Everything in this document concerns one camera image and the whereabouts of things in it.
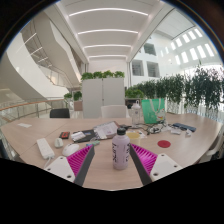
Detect small white rounded charger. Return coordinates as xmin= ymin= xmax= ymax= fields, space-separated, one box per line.
xmin=54 ymin=137 xmax=64 ymax=149

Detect tangled black cable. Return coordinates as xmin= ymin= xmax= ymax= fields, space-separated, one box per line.
xmin=144 ymin=122 xmax=168 ymax=135

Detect white cabinet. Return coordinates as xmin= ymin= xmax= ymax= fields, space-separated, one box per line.
xmin=81 ymin=77 xmax=126 ymax=118

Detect black notebook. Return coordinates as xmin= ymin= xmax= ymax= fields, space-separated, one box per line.
xmin=70 ymin=129 xmax=98 ymax=144

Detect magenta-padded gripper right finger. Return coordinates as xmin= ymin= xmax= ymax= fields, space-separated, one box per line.
xmin=129 ymin=143 xmax=185 ymax=186

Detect flat round red coaster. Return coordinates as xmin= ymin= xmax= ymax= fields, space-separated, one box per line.
xmin=157 ymin=139 xmax=172 ymax=149

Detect green plant in brown planter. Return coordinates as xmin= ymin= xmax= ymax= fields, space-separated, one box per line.
xmin=64 ymin=90 xmax=83 ymax=112

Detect dark blue keyboard case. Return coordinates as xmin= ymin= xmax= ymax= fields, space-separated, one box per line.
xmin=172 ymin=122 xmax=197 ymax=133

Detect ceiling light strips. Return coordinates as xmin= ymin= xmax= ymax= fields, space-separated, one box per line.
xmin=68 ymin=7 xmax=149 ymax=59

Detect white card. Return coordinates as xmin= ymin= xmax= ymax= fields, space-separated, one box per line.
xmin=70 ymin=131 xmax=87 ymax=142

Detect small teal tube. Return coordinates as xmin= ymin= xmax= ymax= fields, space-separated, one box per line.
xmin=85 ymin=140 xmax=101 ymax=148

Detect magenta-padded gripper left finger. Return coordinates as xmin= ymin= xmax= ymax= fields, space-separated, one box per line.
xmin=44 ymin=143 xmax=96 ymax=187

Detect small red black box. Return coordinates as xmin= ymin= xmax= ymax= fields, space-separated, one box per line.
xmin=59 ymin=131 xmax=71 ymax=140

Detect printed paper booklet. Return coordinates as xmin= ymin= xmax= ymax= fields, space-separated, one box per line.
xmin=93 ymin=121 xmax=120 ymax=140

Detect white chair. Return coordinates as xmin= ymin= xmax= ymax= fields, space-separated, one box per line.
xmin=100 ymin=104 xmax=128 ymax=119

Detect black chair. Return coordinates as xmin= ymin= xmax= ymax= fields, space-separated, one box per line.
xmin=49 ymin=107 xmax=71 ymax=119

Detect white power strip cable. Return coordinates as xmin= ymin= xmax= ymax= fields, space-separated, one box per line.
xmin=43 ymin=156 xmax=54 ymax=169

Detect glass railing wooden handrail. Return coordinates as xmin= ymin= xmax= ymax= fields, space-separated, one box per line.
xmin=0 ymin=98 xmax=69 ymax=124

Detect clear plastic bottle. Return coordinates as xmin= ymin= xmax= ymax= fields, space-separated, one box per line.
xmin=130 ymin=99 xmax=142 ymax=127

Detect purple drink bottle black cap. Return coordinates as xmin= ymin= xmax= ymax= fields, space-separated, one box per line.
xmin=111 ymin=127 xmax=131 ymax=171

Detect row of green plants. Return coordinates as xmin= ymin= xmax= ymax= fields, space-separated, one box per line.
xmin=80 ymin=70 xmax=126 ymax=82

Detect yellow cup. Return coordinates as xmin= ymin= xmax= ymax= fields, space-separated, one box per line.
xmin=126 ymin=131 xmax=142 ymax=146

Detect green tote bag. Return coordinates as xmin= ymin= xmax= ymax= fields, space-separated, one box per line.
xmin=141 ymin=97 xmax=167 ymax=125

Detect tall green hedge plants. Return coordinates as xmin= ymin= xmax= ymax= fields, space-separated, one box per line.
xmin=125 ymin=66 xmax=224 ymax=114

